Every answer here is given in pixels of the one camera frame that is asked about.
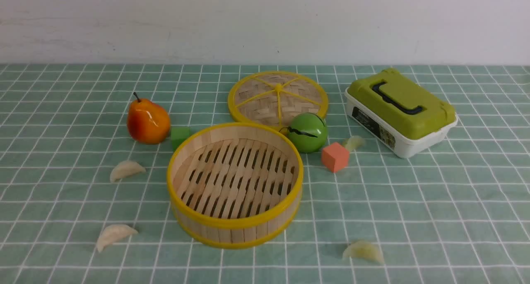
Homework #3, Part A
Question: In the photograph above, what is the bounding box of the pale green dumpling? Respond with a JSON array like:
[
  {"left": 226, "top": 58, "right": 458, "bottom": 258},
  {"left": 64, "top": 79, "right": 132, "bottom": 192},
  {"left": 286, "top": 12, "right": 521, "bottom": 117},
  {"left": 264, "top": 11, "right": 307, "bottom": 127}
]
[
  {"left": 342, "top": 240, "right": 384, "bottom": 265},
  {"left": 341, "top": 136, "right": 366, "bottom": 152}
]

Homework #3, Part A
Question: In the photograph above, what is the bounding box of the white dumpling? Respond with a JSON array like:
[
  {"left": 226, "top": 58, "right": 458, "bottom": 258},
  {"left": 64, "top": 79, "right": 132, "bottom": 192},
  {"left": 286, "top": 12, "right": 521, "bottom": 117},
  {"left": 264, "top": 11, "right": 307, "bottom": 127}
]
[
  {"left": 109, "top": 160, "right": 146, "bottom": 183},
  {"left": 95, "top": 224, "right": 138, "bottom": 253}
]

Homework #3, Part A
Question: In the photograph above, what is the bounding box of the woven bamboo steamer lid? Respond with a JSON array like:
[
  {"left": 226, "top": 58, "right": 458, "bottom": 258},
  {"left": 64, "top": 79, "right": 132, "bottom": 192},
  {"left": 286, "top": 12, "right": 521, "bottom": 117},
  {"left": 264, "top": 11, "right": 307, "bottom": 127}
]
[{"left": 227, "top": 71, "right": 329, "bottom": 130}]

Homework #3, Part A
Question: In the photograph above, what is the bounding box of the bamboo steamer tray yellow rim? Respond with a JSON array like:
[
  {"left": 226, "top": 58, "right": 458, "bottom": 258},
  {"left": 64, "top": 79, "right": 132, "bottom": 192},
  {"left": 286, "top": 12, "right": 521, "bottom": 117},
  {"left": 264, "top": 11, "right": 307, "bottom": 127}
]
[{"left": 166, "top": 123, "right": 304, "bottom": 249}]

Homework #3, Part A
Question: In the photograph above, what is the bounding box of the green toy apple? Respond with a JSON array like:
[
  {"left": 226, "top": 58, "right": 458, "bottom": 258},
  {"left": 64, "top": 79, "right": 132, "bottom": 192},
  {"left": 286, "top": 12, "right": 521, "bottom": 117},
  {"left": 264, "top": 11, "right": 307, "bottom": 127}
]
[{"left": 280, "top": 113, "right": 329, "bottom": 154}]

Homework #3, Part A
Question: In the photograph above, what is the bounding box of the orange toy cube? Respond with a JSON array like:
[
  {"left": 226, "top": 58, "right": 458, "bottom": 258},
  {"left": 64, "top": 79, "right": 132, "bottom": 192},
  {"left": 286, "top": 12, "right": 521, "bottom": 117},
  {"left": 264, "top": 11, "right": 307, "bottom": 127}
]
[{"left": 320, "top": 142, "right": 350, "bottom": 173}]

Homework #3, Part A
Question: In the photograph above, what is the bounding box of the green toy cube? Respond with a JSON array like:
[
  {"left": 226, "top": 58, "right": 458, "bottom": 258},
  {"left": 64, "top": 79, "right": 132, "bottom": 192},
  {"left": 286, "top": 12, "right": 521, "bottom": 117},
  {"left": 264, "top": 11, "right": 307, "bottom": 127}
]
[{"left": 170, "top": 126, "right": 192, "bottom": 151}]

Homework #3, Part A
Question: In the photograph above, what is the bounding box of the orange red toy pear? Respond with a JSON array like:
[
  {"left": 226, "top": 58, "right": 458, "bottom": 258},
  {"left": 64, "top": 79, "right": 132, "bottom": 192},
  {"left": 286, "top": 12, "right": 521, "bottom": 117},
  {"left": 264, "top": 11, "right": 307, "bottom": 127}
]
[{"left": 126, "top": 92, "right": 171, "bottom": 144}]

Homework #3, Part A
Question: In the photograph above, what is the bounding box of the green lid white storage box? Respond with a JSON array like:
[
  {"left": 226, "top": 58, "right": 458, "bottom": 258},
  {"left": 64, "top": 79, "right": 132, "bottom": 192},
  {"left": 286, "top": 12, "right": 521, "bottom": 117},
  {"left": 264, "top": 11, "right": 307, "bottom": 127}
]
[{"left": 344, "top": 68, "right": 458, "bottom": 158}]

